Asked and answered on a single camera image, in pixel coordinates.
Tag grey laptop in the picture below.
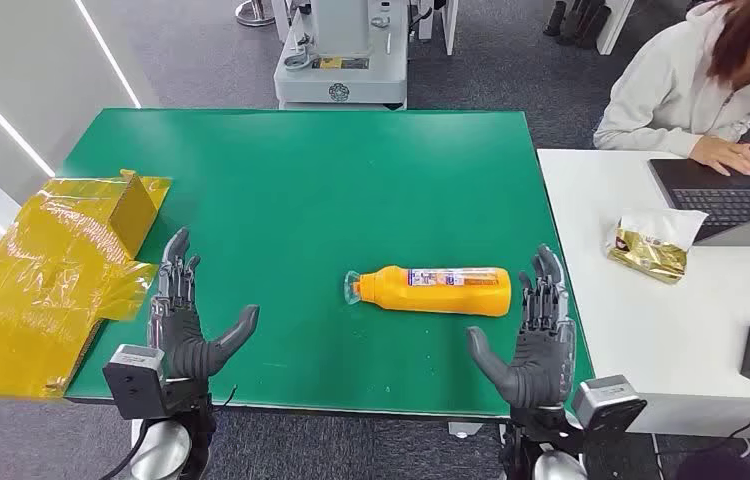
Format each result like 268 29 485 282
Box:
647 157 750 248

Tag white partition panel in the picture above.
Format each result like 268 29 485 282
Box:
417 0 459 57

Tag black chair legs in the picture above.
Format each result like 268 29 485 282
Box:
542 0 613 51

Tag chrome stand base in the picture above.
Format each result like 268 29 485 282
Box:
235 0 276 28

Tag gold and white snack bag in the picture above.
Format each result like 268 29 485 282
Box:
605 208 709 285

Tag orange plastic bottle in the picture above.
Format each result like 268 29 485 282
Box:
343 265 513 318

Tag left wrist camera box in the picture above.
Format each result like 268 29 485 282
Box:
102 344 171 421

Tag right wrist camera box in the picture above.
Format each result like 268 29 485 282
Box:
571 374 649 435

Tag yellow taped cardboard box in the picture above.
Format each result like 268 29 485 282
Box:
0 169 173 401

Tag person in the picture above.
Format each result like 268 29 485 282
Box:
592 0 750 178

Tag white cabinet panel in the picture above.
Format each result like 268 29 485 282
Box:
596 0 635 56

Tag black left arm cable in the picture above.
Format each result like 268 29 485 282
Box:
99 419 152 480

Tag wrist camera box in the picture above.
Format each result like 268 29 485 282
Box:
102 344 171 421
571 374 649 435

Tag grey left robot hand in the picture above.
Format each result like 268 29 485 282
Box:
147 227 262 382

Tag person's hand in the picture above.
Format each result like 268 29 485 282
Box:
689 135 750 178

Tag black adapter mains cable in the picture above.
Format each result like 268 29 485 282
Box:
653 389 750 460

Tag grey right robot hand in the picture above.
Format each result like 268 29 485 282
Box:
466 244 577 412

